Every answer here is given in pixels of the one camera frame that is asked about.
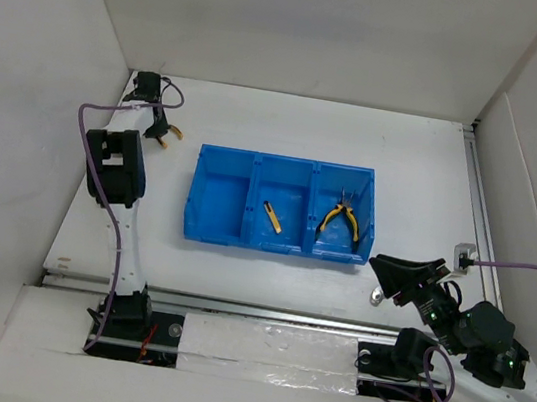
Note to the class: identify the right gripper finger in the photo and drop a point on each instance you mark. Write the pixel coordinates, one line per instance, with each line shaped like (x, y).
(402, 286)
(386, 265)

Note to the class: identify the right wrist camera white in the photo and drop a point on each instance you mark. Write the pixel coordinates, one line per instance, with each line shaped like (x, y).
(464, 256)

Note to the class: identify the blue bin middle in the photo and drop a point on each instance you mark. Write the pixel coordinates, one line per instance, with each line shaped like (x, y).
(285, 183)

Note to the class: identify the large yellow needle-nose pliers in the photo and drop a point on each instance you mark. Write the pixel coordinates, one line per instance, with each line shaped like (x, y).
(342, 208)

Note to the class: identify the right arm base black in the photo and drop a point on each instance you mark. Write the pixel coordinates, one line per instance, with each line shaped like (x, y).
(380, 377)

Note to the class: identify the small yellow needle-nose pliers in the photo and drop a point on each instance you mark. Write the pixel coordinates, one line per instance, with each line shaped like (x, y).
(170, 129)

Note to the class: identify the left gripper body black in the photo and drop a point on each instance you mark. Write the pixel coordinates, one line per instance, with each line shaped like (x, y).
(162, 124)

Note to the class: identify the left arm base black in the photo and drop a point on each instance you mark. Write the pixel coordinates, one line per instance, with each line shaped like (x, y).
(157, 346)

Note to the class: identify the blue bin left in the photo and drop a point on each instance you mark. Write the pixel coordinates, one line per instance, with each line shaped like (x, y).
(216, 203)

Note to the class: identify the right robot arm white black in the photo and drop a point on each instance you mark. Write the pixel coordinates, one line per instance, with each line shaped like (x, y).
(473, 350)

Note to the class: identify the aluminium rail front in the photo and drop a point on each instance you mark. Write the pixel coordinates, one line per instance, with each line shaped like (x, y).
(167, 298)

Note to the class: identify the yellow utility knife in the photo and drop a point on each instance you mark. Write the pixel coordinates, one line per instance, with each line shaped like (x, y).
(272, 216)

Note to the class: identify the blue bin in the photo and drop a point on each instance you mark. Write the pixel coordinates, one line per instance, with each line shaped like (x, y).
(285, 183)
(216, 203)
(334, 243)

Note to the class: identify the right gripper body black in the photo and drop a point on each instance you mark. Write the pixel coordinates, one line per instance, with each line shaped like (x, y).
(436, 309)

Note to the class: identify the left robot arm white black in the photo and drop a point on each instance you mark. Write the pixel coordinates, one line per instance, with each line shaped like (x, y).
(116, 179)

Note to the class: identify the blue bin right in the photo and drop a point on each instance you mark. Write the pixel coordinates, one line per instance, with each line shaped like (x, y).
(334, 243)

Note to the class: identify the silver metal tool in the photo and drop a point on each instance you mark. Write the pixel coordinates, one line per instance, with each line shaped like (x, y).
(376, 297)

